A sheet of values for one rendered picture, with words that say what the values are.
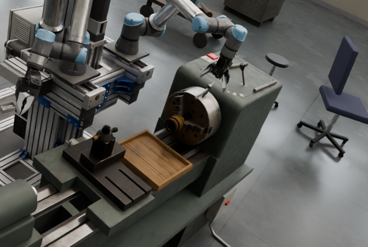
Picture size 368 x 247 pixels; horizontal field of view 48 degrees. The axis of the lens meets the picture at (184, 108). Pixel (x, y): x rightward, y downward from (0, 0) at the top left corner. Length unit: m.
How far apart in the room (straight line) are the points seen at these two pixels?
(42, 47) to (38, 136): 1.23
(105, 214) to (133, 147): 0.56
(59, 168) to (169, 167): 0.60
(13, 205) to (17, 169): 1.48
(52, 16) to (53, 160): 0.69
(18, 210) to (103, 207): 0.44
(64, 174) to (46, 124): 0.88
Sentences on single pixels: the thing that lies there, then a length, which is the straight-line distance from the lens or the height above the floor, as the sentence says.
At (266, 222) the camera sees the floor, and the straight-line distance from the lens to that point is 3.67.
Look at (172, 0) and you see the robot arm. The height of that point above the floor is 1.66.
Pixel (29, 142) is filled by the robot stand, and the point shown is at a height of 0.36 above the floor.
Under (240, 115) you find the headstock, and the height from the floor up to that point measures 1.18.
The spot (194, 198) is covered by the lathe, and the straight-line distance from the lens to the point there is 2.70.
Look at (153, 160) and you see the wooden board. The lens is 2.29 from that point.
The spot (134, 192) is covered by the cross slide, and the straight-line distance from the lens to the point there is 1.96.
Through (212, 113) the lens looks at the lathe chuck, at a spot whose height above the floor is 1.18.
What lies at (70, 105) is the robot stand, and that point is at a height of 1.00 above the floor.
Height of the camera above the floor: 2.31
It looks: 30 degrees down
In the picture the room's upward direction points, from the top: 21 degrees clockwise
